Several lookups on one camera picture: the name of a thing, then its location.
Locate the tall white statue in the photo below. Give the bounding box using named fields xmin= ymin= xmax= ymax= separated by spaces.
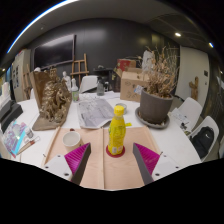
xmin=142 ymin=49 xmax=156 ymax=73

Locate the white plastic chair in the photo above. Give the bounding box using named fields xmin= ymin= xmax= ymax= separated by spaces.
xmin=189 ymin=115 xmax=215 ymax=163
xmin=79 ymin=74 xmax=99 ymax=94
xmin=173 ymin=96 xmax=203 ymax=133

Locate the small white figurine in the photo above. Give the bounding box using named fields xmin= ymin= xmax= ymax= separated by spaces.
xmin=61 ymin=70 xmax=72 ymax=91

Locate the stack of papers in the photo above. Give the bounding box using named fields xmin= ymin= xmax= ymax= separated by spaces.
xmin=170 ymin=107 xmax=192 ymax=131

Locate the flat round red coaster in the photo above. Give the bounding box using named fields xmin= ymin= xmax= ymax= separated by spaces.
xmin=105 ymin=143 xmax=126 ymax=159

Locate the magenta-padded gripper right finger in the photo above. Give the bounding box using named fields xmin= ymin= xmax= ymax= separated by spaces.
xmin=132 ymin=142 xmax=183 ymax=186

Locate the yellow drink bottle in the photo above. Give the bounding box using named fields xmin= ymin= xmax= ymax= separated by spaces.
xmin=107 ymin=104 xmax=127 ymax=157

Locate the beige cup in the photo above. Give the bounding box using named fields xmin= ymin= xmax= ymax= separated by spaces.
xmin=62 ymin=130 xmax=82 ymax=152

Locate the wooden easel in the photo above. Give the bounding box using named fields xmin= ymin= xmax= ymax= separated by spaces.
xmin=22 ymin=64 xmax=33 ymax=99
xmin=70 ymin=53 xmax=90 ymax=79

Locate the grey plant saucer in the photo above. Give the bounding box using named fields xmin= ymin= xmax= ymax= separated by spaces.
xmin=134 ymin=106 xmax=171 ymax=130

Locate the red box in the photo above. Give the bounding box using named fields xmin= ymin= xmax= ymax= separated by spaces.
xmin=116 ymin=58 xmax=138 ymax=73

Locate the long ceiling light strip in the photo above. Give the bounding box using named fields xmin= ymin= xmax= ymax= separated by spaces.
xmin=6 ymin=0 xmax=79 ymax=54

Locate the black wall screen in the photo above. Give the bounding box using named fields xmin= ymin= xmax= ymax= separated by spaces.
xmin=33 ymin=34 xmax=76 ymax=71

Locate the black flat box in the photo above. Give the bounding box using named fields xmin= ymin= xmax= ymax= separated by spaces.
xmin=0 ymin=99 xmax=24 ymax=134

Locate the wooden figure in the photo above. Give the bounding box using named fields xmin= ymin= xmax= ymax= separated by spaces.
xmin=188 ymin=76 xmax=200 ymax=101

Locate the grey printed newspaper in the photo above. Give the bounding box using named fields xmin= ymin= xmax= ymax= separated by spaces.
xmin=76 ymin=97 xmax=116 ymax=130

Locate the white green spray bottle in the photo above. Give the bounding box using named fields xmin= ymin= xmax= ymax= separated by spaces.
xmin=71 ymin=78 xmax=80 ymax=103

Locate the brown cardboard box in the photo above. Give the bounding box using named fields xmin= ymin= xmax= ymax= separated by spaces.
xmin=119 ymin=67 xmax=151 ymax=103

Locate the white cabinet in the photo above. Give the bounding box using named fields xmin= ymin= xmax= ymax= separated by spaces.
xmin=12 ymin=49 xmax=33 ymax=103

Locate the wooden paint brush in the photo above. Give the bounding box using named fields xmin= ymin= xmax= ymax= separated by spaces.
xmin=16 ymin=134 xmax=42 ymax=156

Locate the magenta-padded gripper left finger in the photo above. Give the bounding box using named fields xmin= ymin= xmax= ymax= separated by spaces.
xmin=43 ymin=142 xmax=93 ymax=186

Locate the black backpack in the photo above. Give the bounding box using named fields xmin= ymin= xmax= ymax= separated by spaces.
xmin=190 ymin=125 xmax=215 ymax=159

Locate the colourful painted pad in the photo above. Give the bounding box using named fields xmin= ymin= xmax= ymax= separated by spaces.
xmin=2 ymin=119 xmax=28 ymax=158

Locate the dried plant in grey pot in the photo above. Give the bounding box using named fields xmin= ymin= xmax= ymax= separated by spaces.
xmin=139 ymin=44 xmax=179 ymax=125

